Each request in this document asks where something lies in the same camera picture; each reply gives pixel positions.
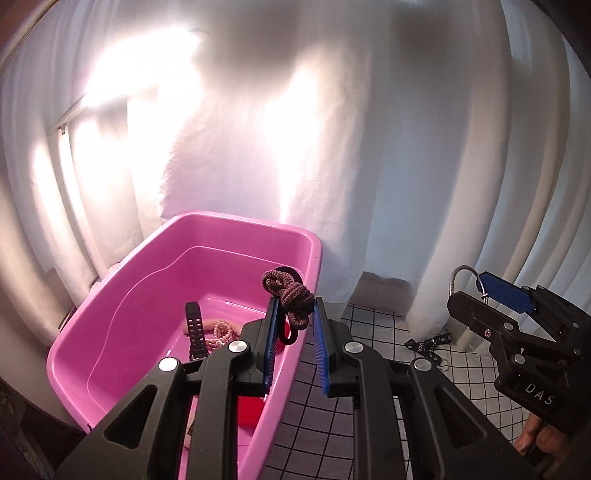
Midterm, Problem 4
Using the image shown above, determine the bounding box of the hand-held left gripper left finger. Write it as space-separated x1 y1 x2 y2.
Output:
69 295 282 480

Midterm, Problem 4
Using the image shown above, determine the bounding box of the thin silver bangle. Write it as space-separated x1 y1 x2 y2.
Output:
449 264 486 301

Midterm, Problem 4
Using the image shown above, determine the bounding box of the white curtain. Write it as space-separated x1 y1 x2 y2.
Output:
0 0 591 352

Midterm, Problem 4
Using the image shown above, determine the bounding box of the red plastic item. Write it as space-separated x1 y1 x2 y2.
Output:
236 320 296 428

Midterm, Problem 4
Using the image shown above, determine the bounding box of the person's right hand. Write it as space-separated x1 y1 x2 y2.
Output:
514 411 568 457

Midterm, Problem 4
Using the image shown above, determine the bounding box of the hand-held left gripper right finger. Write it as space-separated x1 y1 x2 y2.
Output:
313 296 527 480

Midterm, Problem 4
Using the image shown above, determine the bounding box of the black watch strap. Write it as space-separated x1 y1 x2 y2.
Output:
185 301 209 361

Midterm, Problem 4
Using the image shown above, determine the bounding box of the pink plastic bin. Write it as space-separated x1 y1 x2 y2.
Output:
46 211 323 480

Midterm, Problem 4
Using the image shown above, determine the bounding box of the white checked bed sheet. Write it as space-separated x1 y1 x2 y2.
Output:
265 302 532 480

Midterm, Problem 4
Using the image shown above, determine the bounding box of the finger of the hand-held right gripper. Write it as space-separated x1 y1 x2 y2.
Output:
447 290 523 357
479 271 539 315

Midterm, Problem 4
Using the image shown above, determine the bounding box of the black lanyard with key ring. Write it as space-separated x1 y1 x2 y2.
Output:
405 332 455 372

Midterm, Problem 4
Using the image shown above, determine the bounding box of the brown hair tie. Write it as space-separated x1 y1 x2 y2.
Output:
262 270 317 332

